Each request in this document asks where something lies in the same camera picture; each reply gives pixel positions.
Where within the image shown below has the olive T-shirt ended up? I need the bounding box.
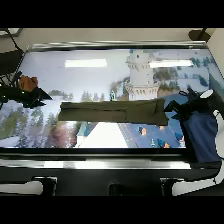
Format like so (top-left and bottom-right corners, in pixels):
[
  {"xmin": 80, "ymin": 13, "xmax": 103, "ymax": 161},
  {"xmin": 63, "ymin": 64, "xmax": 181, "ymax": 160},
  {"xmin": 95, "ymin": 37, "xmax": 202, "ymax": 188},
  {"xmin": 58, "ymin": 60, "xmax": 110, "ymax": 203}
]
[{"xmin": 57, "ymin": 97, "xmax": 170, "ymax": 127}]

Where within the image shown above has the black garment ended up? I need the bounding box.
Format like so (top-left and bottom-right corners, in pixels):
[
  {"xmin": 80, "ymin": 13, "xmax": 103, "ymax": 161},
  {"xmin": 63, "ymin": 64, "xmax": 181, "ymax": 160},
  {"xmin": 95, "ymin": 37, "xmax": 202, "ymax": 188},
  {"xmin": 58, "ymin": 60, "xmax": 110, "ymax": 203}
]
[{"xmin": 181, "ymin": 121, "xmax": 222, "ymax": 170}]

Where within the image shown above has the black chair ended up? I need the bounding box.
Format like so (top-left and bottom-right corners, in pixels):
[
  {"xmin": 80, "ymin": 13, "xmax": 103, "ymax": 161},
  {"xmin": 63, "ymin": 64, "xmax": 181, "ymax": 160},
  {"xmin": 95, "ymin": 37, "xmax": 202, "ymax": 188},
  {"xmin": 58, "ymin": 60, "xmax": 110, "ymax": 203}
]
[{"xmin": 0, "ymin": 28, "xmax": 25, "ymax": 76}]

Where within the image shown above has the blue garment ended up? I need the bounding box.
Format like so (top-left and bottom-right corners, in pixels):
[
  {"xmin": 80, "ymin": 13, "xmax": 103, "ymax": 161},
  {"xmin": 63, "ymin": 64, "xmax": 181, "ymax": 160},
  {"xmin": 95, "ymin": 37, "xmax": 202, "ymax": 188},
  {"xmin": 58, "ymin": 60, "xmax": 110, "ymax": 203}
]
[{"xmin": 162, "ymin": 92, "xmax": 222, "ymax": 165}]

